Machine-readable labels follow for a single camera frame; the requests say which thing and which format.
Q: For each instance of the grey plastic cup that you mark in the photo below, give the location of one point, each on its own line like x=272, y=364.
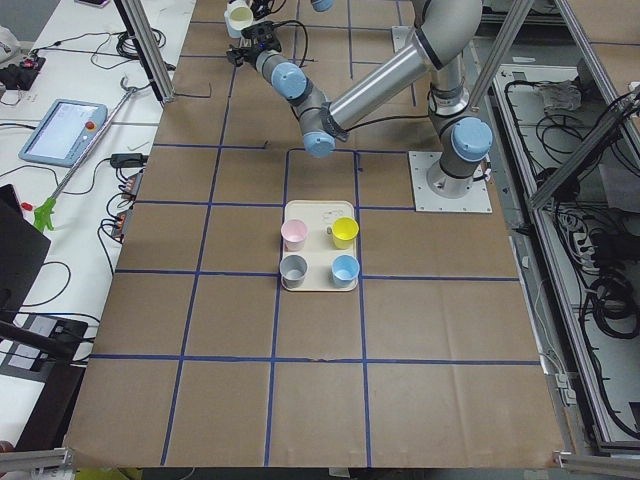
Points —
x=293, y=269

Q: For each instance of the teach pendant tablet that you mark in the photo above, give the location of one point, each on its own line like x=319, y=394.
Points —
x=64, y=133

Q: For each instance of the yellow plastic cup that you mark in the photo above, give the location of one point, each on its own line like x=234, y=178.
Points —
x=344, y=232

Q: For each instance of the aluminium frame post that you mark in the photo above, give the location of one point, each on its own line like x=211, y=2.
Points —
x=139, y=30

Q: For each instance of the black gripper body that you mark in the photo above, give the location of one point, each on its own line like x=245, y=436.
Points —
x=248, y=57
x=259, y=5

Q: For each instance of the light blue cup far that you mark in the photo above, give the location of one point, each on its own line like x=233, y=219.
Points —
x=345, y=269

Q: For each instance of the cream serving tray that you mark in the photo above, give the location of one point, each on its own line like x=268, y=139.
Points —
x=319, y=250

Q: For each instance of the pink plastic cup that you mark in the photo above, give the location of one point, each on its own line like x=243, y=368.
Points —
x=294, y=233

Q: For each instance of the reacher grabber tool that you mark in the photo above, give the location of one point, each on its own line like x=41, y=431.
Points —
x=44, y=212

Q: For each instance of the white plastic cup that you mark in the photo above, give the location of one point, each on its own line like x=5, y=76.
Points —
x=238, y=16

